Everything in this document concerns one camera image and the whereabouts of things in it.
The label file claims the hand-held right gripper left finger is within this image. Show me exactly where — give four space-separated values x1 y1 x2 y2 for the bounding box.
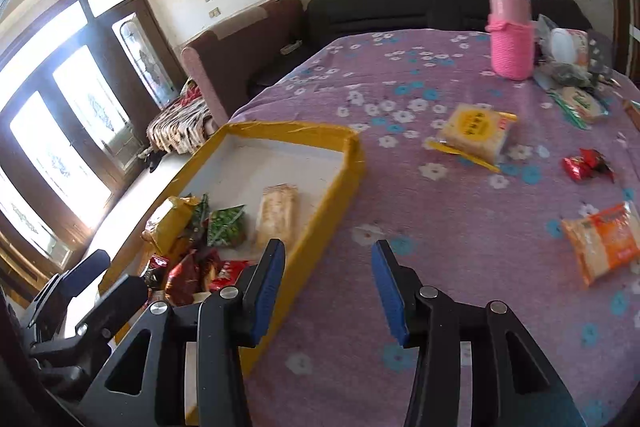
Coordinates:
80 238 287 427

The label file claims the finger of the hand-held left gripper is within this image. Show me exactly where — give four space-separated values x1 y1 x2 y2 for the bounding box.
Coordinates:
20 249 112 328
30 274 150 358

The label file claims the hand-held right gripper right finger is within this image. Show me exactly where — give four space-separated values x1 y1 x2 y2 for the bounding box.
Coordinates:
371 239 588 427

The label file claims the red white snack packet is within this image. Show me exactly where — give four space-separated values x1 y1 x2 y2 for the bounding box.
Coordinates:
210 259 251 293

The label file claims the dark red small packet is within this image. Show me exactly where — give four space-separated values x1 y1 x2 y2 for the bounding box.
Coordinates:
140 254 171 288

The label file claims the green pea snack packet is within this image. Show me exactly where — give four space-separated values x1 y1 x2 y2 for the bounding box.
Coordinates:
206 204 248 250

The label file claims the pale rice cracker packet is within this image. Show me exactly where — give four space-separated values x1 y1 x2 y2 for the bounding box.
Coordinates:
252 184 300 250

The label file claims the large yellow snack bag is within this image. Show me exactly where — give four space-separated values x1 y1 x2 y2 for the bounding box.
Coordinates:
141 196 201 253

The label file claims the yellow cardboard box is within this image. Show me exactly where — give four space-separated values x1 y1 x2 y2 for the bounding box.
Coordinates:
97 121 365 427

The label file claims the purple floral tablecloth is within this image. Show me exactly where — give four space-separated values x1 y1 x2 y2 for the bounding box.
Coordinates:
227 27 640 427

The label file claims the patterned blanket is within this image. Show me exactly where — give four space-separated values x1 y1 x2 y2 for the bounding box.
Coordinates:
146 77 221 154

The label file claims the yellow label cracker packet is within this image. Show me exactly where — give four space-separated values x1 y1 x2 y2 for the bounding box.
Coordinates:
427 103 518 172

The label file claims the wooden glass door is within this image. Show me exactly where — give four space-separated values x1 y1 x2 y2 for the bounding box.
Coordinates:
0 0 188 288

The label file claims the orange cracker packet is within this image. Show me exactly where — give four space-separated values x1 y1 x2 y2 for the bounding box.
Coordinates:
560 201 640 289

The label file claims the red foil candy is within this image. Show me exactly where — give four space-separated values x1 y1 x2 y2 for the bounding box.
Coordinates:
562 148 616 184

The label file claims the brown armchair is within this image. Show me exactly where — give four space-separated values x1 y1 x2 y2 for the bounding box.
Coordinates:
180 0 306 128

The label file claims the green white flat packet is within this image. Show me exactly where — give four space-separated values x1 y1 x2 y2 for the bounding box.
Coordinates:
547 86 611 130

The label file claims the pink knit-sleeved bottle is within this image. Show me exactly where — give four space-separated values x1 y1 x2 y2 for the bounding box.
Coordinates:
487 0 538 81

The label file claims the dark crumpled bag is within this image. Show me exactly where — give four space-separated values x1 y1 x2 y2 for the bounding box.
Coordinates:
540 59 596 88

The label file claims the dark sofa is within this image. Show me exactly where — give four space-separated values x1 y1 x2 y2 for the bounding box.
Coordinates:
250 0 596 95

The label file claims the white lidded container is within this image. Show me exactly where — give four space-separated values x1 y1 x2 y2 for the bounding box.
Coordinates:
547 27 591 65

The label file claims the wooden cabinet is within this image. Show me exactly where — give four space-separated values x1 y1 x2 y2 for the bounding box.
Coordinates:
607 0 640 80

